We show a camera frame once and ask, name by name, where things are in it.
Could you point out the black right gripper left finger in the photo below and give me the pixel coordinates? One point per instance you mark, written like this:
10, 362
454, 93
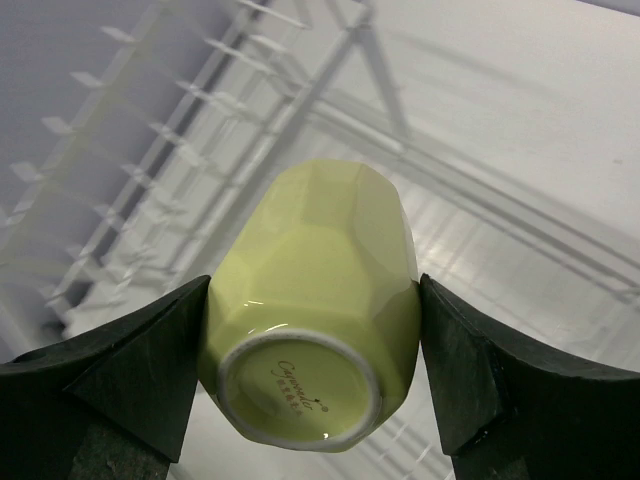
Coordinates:
111, 403

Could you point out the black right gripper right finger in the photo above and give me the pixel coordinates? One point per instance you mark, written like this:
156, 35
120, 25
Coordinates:
508, 406

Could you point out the yellow-green mug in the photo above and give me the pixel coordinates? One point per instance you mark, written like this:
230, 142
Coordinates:
313, 319

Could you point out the white wire dish rack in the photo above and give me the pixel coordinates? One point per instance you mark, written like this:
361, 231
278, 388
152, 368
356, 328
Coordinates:
510, 130

